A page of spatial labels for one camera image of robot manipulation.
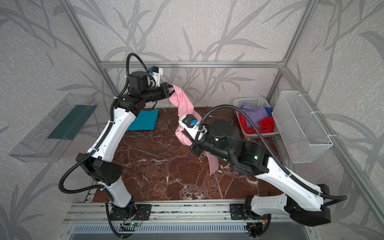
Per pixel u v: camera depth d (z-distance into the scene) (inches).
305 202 14.6
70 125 25.0
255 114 42.5
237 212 28.8
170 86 27.3
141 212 28.6
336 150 22.5
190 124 15.9
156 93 24.4
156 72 25.3
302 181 14.8
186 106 28.8
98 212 29.6
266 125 38.8
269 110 41.4
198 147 18.4
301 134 24.8
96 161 17.2
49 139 25.3
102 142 18.0
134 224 27.7
